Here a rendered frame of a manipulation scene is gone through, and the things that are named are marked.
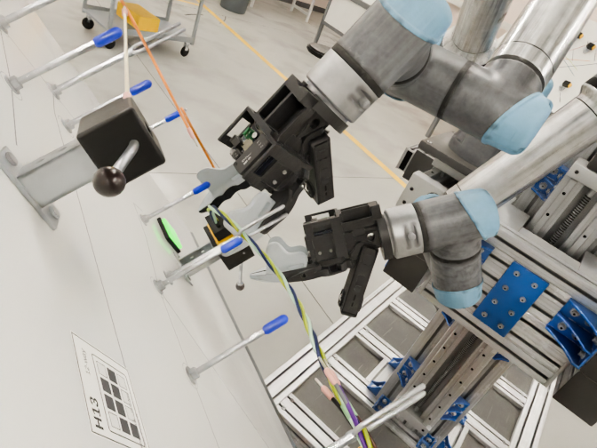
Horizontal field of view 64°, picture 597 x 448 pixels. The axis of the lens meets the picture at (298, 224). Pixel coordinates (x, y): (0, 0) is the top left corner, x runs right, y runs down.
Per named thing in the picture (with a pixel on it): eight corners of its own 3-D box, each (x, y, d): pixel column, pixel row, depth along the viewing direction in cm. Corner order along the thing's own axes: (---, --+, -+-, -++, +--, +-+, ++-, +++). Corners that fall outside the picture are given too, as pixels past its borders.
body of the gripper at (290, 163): (211, 141, 54) (285, 61, 51) (258, 169, 61) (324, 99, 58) (239, 185, 50) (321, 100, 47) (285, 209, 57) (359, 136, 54)
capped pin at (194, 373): (187, 378, 35) (288, 316, 36) (183, 363, 37) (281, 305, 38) (196, 388, 36) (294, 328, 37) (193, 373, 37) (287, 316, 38)
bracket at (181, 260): (192, 286, 62) (226, 267, 62) (185, 278, 60) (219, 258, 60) (179, 260, 64) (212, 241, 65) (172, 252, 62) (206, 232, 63)
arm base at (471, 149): (459, 138, 123) (480, 102, 118) (513, 168, 118) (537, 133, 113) (439, 145, 111) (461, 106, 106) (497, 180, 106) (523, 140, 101)
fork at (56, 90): (45, 79, 46) (176, 13, 48) (57, 94, 47) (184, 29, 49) (48, 88, 45) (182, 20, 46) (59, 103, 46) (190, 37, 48)
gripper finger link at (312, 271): (280, 265, 72) (336, 252, 71) (282, 276, 72) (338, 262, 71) (278, 275, 67) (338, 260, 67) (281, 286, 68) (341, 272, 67)
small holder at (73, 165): (-36, 199, 19) (129, 112, 20) (5, 142, 26) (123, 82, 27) (40, 283, 21) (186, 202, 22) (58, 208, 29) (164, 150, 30)
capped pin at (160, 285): (150, 278, 42) (236, 229, 43) (155, 281, 43) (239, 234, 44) (158, 293, 41) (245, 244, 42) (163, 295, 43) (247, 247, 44)
